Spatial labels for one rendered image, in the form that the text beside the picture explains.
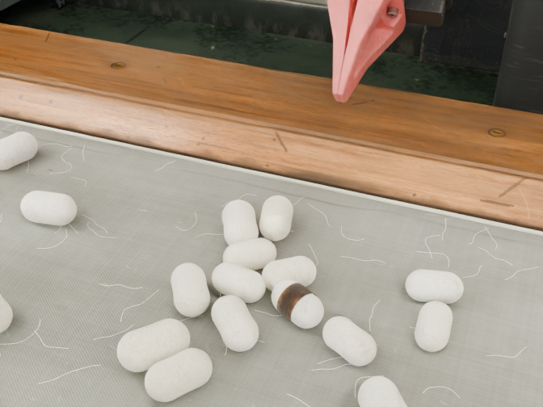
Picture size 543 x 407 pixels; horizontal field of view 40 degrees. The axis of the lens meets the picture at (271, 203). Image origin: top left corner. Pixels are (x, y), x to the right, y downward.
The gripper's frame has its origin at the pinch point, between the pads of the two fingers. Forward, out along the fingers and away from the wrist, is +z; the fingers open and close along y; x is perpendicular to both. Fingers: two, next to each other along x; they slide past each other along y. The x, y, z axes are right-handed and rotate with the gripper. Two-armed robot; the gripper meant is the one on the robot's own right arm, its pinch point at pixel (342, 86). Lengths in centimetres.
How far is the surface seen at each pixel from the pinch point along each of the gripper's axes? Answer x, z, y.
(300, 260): -2.6, 11.7, 1.0
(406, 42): 182, -91, -29
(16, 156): 0.7, 8.7, -21.4
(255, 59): 171, -73, -73
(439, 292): -1.7, 11.6, 8.7
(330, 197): 4.7, 6.1, 0.0
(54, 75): 6.0, 0.6, -24.5
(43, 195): -2.9, 11.5, -16.0
